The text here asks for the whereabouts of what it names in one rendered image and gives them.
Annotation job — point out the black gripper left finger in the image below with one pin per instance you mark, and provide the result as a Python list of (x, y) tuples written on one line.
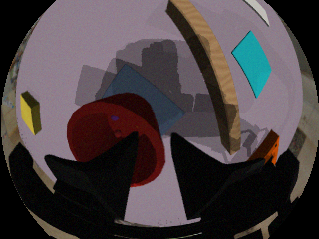
[(108, 176)]

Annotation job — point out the wooden flat bar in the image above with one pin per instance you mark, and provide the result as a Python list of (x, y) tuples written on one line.
[(213, 64)]

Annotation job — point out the yellow flat block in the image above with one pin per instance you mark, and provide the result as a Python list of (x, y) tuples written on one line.
[(30, 112)]

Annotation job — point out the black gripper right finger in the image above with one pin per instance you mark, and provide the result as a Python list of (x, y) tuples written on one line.
[(201, 178)]

